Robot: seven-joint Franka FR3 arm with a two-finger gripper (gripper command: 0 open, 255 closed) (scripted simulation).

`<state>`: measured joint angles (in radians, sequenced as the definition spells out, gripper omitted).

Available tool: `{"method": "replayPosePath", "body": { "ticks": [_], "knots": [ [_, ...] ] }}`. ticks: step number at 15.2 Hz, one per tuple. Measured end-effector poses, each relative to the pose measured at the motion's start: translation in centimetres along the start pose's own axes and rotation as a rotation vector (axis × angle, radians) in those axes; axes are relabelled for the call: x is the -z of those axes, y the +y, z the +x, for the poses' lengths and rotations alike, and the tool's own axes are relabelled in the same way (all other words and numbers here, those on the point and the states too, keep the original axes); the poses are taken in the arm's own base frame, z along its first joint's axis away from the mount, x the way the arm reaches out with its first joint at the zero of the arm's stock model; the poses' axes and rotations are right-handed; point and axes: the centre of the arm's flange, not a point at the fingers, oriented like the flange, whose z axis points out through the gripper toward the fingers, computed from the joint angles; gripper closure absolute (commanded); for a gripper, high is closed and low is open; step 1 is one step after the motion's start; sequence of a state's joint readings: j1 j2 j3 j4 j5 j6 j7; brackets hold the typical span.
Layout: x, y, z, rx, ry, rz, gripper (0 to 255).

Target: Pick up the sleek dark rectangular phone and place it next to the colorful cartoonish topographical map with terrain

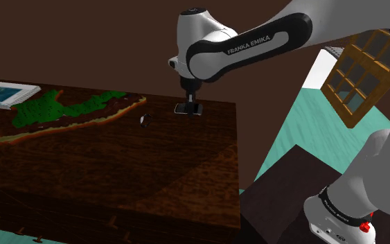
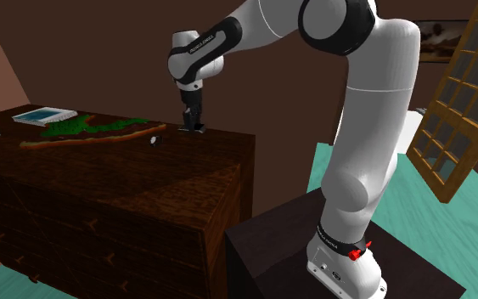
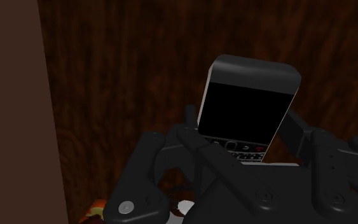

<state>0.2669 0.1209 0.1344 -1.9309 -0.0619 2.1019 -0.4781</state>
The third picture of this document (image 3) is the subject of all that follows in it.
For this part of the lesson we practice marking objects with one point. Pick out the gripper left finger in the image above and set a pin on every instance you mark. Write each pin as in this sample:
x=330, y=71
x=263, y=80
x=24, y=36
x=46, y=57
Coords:
x=141, y=173

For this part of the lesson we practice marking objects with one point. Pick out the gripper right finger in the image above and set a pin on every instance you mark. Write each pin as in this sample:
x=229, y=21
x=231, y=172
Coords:
x=327, y=167

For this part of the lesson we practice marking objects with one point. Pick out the black phone with keypad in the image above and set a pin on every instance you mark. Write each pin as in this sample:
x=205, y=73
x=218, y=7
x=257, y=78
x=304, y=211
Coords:
x=247, y=111

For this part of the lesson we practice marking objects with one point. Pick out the white small thing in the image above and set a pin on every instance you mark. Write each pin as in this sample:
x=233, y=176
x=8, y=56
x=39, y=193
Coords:
x=185, y=207

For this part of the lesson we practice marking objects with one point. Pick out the orange red round thing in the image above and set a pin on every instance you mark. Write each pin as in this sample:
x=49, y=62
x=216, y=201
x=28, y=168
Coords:
x=94, y=212

